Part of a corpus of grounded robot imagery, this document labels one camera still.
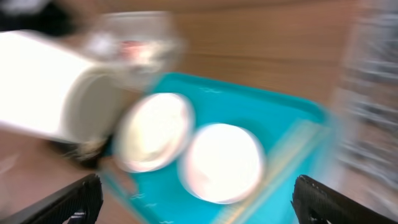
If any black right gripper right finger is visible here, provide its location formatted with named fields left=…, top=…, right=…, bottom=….
left=291, top=175, right=397, bottom=224

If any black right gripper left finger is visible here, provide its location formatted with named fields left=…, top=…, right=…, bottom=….
left=1, top=174, right=103, bottom=224

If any wooden chopstick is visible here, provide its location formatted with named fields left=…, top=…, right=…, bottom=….
left=213, top=120, right=328, bottom=224

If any small white plate bowl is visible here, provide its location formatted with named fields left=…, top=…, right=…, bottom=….
left=178, top=123, right=267, bottom=204

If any cream bowl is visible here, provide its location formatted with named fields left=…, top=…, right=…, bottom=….
left=61, top=69, right=124, bottom=143

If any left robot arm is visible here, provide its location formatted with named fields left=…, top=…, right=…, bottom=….
left=1, top=1, right=91, bottom=141

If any black food waste tray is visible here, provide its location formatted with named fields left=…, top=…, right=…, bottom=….
left=48, top=136, right=113, bottom=170

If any grey dishwasher rack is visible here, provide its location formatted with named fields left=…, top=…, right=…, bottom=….
left=336, top=0, right=397, bottom=220

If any clear plastic waste bin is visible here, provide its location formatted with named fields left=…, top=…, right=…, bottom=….
left=83, top=11, right=186, bottom=90

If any teal serving tray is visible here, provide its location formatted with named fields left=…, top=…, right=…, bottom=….
left=100, top=73, right=336, bottom=224

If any large white plate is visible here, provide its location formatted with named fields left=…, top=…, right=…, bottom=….
left=112, top=93, right=195, bottom=173

